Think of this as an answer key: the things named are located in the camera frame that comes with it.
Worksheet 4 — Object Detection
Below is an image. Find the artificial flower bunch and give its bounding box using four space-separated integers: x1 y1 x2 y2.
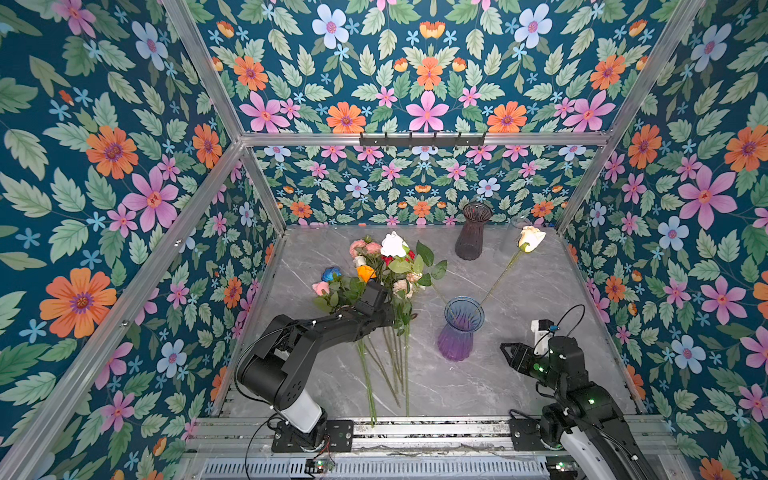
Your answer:
312 231 448 425

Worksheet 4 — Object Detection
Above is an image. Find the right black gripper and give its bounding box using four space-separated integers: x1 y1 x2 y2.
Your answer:
498 341 565 395

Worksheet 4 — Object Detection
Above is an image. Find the clear glass vase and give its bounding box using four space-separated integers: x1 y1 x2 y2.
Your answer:
499 216 532 256

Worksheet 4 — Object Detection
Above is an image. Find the purple blue glass vase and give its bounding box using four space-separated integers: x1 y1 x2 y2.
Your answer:
437 296 485 362

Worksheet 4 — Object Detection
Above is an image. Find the cream white rose stem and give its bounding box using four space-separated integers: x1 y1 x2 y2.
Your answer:
479 225 546 306

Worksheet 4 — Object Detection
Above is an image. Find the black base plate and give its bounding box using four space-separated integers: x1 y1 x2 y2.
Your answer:
508 418 559 452
271 420 355 453

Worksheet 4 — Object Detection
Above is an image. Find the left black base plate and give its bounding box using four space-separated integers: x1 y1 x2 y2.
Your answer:
271 420 355 453

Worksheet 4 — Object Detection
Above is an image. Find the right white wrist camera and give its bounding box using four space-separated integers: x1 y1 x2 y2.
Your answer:
531 319 557 345

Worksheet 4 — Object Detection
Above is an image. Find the black hook rail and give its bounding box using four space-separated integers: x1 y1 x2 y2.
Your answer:
358 132 486 148

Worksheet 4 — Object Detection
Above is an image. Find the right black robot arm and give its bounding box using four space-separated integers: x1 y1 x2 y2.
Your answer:
500 336 658 479

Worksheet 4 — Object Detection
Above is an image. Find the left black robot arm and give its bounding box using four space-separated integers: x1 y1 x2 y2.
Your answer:
234 280 394 447

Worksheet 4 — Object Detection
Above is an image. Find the dark mauve glass vase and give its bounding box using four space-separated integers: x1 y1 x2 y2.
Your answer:
455 202 492 261

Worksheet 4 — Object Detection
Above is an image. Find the aluminium mounting rail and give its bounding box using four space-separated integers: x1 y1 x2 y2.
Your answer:
191 415 679 458

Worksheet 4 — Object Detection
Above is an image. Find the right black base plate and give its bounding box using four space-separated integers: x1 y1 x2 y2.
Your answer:
508 418 559 452

